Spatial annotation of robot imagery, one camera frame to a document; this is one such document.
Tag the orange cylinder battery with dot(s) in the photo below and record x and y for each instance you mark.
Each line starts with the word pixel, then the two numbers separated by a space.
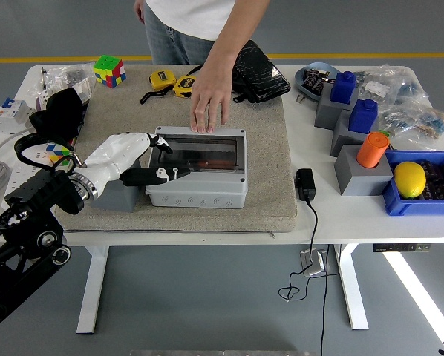
pixel 371 150
pixel 214 163

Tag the black printed battery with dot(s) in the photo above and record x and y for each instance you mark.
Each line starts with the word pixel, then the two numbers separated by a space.
pixel 312 74
pixel 316 85

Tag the small metal clip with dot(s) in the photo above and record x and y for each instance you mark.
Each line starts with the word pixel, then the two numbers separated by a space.
pixel 300 98

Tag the white blue circuit breaker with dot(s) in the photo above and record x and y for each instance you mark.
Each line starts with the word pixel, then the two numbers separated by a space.
pixel 8 116

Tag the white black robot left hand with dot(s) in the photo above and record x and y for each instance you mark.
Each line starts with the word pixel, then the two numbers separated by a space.
pixel 110 155

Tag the thin metal tool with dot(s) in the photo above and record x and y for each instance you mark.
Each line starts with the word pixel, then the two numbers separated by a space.
pixel 43 74

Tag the black power adapter plug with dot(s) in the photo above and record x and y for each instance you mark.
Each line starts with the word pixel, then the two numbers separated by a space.
pixel 305 183

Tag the yellow tape measure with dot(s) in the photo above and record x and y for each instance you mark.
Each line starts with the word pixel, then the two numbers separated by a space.
pixel 161 78
pixel 183 87

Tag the smoky transparent box lid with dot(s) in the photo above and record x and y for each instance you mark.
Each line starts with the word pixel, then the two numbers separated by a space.
pixel 207 152

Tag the clear bag of white parts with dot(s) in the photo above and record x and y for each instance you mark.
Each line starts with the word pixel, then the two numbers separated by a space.
pixel 50 87

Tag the small green item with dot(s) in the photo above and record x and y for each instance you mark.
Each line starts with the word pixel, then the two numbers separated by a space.
pixel 385 132

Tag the clear bag of small parts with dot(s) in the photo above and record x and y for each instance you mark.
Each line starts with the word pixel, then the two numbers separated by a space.
pixel 395 120
pixel 432 122

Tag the light blue dish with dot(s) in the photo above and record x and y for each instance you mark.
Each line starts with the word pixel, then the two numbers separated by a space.
pixel 300 83

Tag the small white box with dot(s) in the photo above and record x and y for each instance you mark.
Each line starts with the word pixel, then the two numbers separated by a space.
pixel 84 91

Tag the blue plastic bin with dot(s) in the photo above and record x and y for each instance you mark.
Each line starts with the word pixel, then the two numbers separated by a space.
pixel 412 207

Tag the grey-brown mat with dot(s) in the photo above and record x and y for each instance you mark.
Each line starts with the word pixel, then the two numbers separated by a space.
pixel 266 167

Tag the grey holder block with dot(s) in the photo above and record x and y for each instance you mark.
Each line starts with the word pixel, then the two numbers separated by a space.
pixel 345 137
pixel 360 181
pixel 118 196
pixel 328 111

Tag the clear bag of screws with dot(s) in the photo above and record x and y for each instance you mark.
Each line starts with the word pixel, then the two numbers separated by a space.
pixel 76 74

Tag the clear bag with white label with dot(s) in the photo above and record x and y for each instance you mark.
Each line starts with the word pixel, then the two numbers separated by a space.
pixel 376 89

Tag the silver floor bracket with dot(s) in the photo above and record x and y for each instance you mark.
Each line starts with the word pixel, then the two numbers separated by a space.
pixel 315 265

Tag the glossy black case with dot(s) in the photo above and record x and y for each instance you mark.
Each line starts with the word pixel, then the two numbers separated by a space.
pixel 267 74

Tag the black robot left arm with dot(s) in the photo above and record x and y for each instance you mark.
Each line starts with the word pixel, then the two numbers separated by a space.
pixel 25 237

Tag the black cloth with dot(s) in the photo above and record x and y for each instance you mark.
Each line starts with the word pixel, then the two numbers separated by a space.
pixel 60 111

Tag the grey plastic junction box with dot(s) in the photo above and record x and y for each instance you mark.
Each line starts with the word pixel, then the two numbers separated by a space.
pixel 196 193

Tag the yellow lemon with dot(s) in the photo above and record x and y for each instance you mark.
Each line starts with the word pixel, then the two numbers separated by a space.
pixel 410 180

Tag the person's left forearm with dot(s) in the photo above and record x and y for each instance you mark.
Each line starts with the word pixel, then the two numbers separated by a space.
pixel 238 33

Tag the white power strip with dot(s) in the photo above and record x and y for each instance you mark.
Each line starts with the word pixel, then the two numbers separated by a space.
pixel 36 154

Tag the blue bottle-shaped block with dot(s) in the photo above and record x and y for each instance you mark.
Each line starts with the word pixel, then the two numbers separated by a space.
pixel 343 89
pixel 363 116

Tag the person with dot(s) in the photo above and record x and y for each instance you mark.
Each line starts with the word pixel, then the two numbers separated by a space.
pixel 185 15

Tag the person's left hand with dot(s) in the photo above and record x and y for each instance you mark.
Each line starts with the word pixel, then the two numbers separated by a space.
pixel 211 96

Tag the black table control panel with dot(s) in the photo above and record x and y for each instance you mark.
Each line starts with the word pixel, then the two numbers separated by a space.
pixel 400 247

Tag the person's right hand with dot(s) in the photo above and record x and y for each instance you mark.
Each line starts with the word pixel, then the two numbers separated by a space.
pixel 139 9

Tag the clear bag of blue parts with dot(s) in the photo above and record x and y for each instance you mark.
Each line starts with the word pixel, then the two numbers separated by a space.
pixel 410 91

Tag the multicolour puzzle cube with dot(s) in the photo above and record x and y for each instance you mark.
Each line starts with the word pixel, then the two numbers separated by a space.
pixel 56 157
pixel 109 72

